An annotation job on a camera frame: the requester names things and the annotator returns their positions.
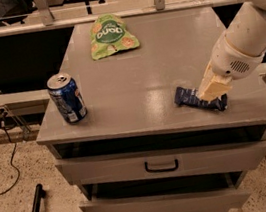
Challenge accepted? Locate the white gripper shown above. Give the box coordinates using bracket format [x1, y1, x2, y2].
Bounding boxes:
[198, 37, 264, 101]

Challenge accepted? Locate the blue rxbar blueberry wrapper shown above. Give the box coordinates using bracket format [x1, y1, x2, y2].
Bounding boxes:
[174, 87, 228, 112]

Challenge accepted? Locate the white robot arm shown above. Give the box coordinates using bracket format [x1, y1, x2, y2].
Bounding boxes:
[197, 0, 266, 101]

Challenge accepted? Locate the blue pepsi can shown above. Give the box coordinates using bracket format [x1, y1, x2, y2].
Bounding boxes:
[47, 72, 87, 124]

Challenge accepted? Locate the grey drawer cabinet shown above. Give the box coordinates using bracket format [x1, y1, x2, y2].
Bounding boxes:
[37, 8, 266, 212]

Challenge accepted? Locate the green snack chip bag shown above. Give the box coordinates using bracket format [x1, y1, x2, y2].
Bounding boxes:
[89, 14, 140, 61]

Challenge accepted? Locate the black drawer handle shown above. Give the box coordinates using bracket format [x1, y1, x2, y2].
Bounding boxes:
[144, 159, 179, 174]

